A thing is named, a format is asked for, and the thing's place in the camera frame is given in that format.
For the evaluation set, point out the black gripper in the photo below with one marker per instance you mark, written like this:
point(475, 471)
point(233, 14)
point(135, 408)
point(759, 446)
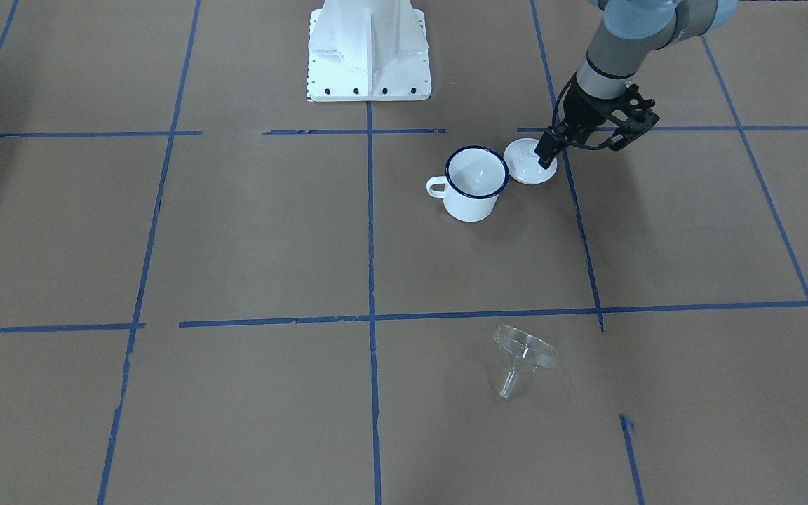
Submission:
point(577, 110)

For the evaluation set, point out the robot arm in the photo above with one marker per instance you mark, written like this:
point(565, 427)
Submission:
point(628, 33)

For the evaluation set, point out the white round lid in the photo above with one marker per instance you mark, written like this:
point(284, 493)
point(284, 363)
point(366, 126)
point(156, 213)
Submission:
point(523, 163)

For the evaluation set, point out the white enamel mug blue rim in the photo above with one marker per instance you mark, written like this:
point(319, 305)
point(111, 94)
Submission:
point(474, 177)

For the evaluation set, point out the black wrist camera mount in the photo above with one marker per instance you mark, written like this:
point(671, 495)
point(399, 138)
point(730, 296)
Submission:
point(632, 115)

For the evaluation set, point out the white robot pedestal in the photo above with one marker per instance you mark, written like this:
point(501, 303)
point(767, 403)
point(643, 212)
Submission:
point(368, 50)

